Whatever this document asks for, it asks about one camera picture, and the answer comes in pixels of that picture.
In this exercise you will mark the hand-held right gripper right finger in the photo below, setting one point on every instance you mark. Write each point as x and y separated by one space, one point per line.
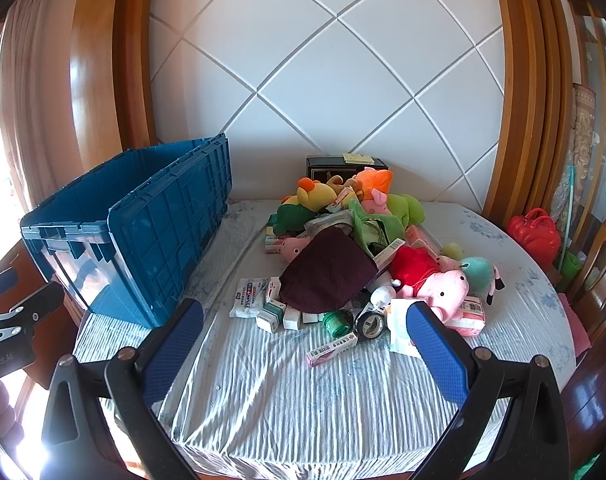
435 352

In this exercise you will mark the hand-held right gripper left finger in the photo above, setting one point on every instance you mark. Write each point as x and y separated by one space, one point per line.
173 347

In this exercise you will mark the blue plastic crate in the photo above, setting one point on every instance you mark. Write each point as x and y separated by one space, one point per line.
153 230

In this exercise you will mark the person's left hand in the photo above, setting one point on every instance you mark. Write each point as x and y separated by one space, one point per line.
3 412

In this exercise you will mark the white tissue packet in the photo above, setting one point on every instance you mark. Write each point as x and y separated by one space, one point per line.
400 330

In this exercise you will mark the pink tissue packet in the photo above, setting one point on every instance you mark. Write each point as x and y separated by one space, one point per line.
470 317

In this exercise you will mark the black tape roll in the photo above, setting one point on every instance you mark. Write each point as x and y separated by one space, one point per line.
370 322

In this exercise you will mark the white plastic bottle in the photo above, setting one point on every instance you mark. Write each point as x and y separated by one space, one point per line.
383 296

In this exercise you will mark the pink pig plush red dress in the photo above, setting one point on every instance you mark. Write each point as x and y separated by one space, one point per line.
423 272

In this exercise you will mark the wet wipes packet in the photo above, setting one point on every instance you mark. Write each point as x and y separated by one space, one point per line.
248 297

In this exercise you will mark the teal round plush toy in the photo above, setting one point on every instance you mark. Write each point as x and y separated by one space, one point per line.
478 270

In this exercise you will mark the green white small box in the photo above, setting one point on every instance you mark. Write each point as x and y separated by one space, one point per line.
293 317
269 319

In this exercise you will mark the small green jar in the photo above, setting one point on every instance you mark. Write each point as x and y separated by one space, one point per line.
338 325

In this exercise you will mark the pale yellow plush ball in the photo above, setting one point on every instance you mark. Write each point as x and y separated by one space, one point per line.
452 251

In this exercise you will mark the pink white slim box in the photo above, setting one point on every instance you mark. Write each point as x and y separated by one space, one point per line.
330 351

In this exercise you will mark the red white ointment box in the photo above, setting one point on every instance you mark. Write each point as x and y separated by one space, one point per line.
389 255

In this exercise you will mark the pink flat packet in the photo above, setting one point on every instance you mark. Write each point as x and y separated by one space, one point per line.
423 237

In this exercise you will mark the striped table cloth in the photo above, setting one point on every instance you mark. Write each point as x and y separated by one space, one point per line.
283 400

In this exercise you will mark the maroon cloth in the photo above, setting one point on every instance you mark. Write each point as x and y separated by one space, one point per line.
328 272

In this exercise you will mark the pink cloth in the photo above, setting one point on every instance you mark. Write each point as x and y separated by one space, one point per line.
575 325

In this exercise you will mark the olive green plush toy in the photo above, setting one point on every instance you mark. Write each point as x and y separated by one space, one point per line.
365 225

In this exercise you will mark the green pink tissue pack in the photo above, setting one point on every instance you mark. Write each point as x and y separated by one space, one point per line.
275 242

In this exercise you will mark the lime green plush toy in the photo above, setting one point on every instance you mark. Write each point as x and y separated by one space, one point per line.
408 207

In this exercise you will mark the pink pig plush blue outfit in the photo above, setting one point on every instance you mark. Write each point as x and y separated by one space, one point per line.
295 247

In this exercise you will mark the dark green plush toy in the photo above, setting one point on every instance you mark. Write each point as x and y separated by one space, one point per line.
290 217

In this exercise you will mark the small red white box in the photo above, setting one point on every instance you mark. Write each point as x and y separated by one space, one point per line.
340 197

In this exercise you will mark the orange pink plush toy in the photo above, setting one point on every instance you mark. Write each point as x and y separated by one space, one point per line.
373 180

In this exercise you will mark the wooden chair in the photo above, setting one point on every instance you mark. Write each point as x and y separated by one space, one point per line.
600 270

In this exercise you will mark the yellow duck plush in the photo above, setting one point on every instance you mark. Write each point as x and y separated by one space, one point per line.
315 195

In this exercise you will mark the beige curtain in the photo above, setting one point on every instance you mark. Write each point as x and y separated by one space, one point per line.
18 85

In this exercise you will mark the yellow notepad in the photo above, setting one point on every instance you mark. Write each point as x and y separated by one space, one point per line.
357 157

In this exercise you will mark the black box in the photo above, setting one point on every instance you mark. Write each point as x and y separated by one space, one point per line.
320 167

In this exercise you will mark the wooden door frame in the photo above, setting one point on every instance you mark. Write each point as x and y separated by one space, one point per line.
98 60
528 85

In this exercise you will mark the patterned wall hanging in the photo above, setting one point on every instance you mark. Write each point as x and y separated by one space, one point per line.
583 130

